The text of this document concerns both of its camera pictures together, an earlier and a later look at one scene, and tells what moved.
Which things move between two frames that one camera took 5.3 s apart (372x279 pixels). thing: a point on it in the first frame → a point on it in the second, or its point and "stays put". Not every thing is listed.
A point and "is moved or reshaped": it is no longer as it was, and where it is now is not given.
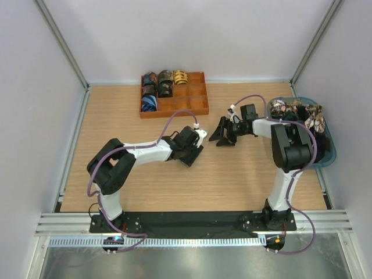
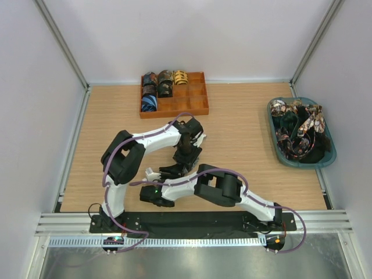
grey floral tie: [183, 163] is moved or reshaped
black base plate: [190, 225] stays put
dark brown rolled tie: [149, 88] stays put
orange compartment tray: [191, 96] stays put
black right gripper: [218, 134] → [178, 170]
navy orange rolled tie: [150, 78] stays put
